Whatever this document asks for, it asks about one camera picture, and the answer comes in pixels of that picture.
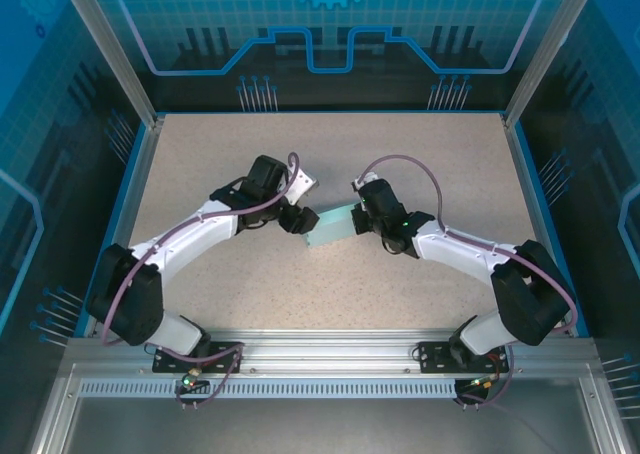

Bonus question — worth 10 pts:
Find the light blue paper box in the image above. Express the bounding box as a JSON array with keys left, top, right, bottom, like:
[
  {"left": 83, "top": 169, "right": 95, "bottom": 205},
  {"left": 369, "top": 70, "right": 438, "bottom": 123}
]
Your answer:
[{"left": 304, "top": 201, "right": 362, "bottom": 249}]

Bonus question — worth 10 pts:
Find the connector with green light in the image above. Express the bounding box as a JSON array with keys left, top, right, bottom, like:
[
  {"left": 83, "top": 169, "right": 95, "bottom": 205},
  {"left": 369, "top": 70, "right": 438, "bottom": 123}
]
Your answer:
[
  {"left": 179, "top": 367, "right": 211, "bottom": 393},
  {"left": 468, "top": 372, "right": 503, "bottom": 393}
]

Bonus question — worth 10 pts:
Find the grey metal base panel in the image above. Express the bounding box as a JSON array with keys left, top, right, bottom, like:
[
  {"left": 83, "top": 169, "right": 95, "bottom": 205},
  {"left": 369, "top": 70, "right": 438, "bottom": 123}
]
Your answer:
[{"left": 29, "top": 363, "right": 626, "bottom": 454}]

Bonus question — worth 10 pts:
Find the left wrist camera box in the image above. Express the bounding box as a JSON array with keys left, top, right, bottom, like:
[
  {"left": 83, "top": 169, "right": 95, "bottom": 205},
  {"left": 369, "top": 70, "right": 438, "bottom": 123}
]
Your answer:
[{"left": 285, "top": 166, "right": 321, "bottom": 206}]

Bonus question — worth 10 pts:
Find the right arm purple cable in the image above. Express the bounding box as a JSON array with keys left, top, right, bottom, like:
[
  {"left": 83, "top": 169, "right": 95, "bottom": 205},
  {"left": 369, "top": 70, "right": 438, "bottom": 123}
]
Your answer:
[{"left": 355, "top": 153, "right": 580, "bottom": 410}]

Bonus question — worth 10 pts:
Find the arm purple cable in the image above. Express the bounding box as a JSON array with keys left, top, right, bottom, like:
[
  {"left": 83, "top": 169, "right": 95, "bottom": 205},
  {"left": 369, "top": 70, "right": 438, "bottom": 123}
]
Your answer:
[
  {"left": 102, "top": 152, "right": 301, "bottom": 411},
  {"left": 355, "top": 153, "right": 580, "bottom": 410}
]

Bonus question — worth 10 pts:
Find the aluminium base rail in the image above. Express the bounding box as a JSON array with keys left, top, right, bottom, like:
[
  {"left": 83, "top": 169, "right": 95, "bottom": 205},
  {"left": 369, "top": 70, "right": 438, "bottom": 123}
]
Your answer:
[{"left": 64, "top": 329, "right": 596, "bottom": 375}]

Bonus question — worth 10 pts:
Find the aluminium side rail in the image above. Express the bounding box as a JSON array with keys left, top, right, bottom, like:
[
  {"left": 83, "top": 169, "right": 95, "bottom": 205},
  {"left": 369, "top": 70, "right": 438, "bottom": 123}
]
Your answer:
[
  {"left": 501, "top": 116, "right": 594, "bottom": 338},
  {"left": 82, "top": 116, "right": 166, "bottom": 338}
]

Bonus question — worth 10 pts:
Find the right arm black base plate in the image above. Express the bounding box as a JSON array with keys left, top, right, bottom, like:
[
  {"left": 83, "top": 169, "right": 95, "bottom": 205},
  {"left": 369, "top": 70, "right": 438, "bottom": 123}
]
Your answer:
[{"left": 415, "top": 341, "right": 510, "bottom": 375}]

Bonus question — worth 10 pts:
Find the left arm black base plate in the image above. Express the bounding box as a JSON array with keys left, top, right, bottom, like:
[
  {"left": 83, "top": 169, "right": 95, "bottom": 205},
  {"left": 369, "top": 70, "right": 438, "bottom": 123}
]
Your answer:
[{"left": 152, "top": 341, "right": 245, "bottom": 375}]

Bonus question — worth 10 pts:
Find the slotted grey cable duct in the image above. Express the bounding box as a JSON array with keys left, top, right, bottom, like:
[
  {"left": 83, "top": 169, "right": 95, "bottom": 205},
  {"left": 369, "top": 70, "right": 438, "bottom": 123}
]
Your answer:
[{"left": 79, "top": 379, "right": 459, "bottom": 400}]

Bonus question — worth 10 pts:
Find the aluminium frame post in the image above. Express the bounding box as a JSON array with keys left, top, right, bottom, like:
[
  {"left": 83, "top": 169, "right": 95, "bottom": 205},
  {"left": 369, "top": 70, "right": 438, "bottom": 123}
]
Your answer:
[
  {"left": 502, "top": 0, "right": 589, "bottom": 129},
  {"left": 55, "top": 0, "right": 167, "bottom": 129}
]

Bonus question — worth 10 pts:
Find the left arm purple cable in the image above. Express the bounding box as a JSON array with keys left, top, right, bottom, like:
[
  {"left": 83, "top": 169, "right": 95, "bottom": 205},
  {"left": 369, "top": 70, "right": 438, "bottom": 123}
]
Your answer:
[{"left": 102, "top": 152, "right": 301, "bottom": 411}]

